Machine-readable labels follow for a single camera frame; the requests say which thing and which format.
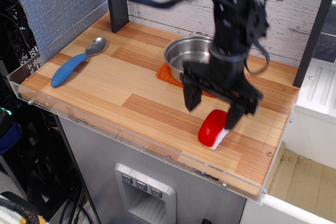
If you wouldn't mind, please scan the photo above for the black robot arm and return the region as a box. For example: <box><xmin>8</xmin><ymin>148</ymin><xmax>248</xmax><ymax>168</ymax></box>
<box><xmin>180</xmin><ymin>0</ymin><xmax>268</xmax><ymax>130</ymax></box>

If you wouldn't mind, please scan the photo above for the orange woven cloth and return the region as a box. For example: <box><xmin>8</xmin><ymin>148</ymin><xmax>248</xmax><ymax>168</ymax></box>
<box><xmin>156</xmin><ymin>62</ymin><xmax>216</xmax><ymax>98</ymax></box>

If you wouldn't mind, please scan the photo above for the white toy sink unit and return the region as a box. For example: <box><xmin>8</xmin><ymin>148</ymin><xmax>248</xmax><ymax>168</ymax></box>
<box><xmin>241</xmin><ymin>59</ymin><xmax>335</xmax><ymax>223</ymax></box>

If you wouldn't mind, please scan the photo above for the blue handled metal spoon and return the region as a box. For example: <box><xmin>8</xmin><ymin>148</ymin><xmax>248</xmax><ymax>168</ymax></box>
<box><xmin>51</xmin><ymin>37</ymin><xmax>107</xmax><ymax>88</ymax></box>

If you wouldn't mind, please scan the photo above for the grey toy fridge cabinet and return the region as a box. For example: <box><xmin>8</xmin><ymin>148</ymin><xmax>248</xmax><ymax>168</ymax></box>
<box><xmin>60</xmin><ymin>118</ymin><xmax>246</xmax><ymax>223</ymax></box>

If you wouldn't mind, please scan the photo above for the silver water dispenser panel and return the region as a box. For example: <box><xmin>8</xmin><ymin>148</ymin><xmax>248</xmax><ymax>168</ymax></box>
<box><xmin>114</xmin><ymin>163</ymin><xmax>177</xmax><ymax>223</ymax></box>

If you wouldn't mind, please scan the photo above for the black vertical post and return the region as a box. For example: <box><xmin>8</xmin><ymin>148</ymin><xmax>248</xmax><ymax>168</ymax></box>
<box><xmin>108</xmin><ymin>0</ymin><xmax>129</xmax><ymax>33</ymax></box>
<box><xmin>292</xmin><ymin>0</ymin><xmax>333</xmax><ymax>88</ymax></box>

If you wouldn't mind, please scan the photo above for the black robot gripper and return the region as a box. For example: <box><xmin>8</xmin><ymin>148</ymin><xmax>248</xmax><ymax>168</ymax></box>
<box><xmin>180</xmin><ymin>52</ymin><xmax>263</xmax><ymax>130</ymax></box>

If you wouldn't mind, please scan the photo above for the clear acrylic table guard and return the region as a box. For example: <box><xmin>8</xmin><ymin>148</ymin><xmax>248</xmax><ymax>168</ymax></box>
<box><xmin>8</xmin><ymin>15</ymin><xmax>298</xmax><ymax>202</ymax></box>

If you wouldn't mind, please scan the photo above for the blue fabric panel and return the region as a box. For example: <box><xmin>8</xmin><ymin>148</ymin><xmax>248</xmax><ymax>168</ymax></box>
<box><xmin>19</xmin><ymin>0</ymin><xmax>108</xmax><ymax>62</ymax></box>

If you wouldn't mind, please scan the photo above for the black vertical post left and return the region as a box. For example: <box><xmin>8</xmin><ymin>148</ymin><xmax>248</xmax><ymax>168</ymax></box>
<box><xmin>108</xmin><ymin>0</ymin><xmax>129</xmax><ymax>33</ymax></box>

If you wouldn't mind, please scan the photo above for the black vertical post right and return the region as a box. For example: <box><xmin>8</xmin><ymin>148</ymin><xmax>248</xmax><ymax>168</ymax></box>
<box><xmin>292</xmin><ymin>0</ymin><xmax>333</xmax><ymax>88</ymax></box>

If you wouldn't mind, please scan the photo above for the stainless steel pot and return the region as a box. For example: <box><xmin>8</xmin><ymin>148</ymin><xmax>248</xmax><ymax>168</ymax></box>
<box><xmin>164</xmin><ymin>32</ymin><xmax>213</xmax><ymax>82</ymax></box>

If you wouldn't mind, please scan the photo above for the red and white toy vegetable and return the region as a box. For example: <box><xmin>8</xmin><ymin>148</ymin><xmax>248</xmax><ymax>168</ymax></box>
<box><xmin>198</xmin><ymin>110</ymin><xmax>229</xmax><ymax>150</ymax></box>

